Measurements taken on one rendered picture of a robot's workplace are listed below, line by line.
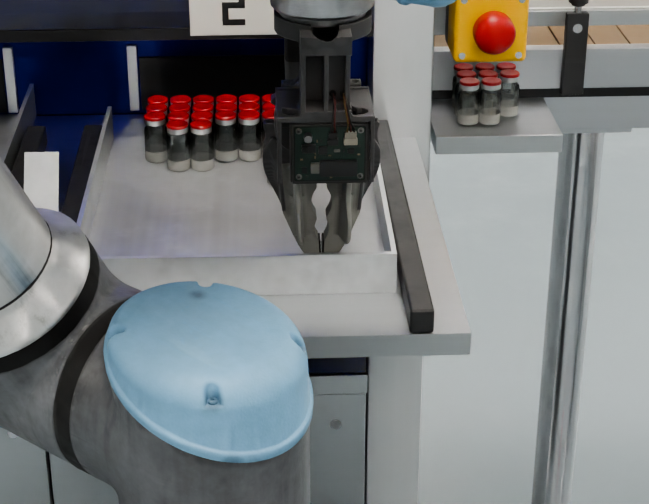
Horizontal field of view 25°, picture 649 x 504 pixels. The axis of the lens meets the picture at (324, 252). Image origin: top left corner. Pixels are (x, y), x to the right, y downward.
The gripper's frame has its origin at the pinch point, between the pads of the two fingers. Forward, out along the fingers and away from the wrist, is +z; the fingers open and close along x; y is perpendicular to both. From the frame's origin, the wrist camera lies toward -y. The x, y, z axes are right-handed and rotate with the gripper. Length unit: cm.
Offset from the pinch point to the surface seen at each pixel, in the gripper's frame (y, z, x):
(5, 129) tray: -35.4, 3.7, -30.4
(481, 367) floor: -132, 92, 37
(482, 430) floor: -111, 92, 34
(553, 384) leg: -46, 43, 31
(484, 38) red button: -28.3, -7.6, 17.0
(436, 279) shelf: -0.6, 3.6, 9.5
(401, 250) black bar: -2.1, 1.6, 6.7
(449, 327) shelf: 7.4, 3.6, 9.5
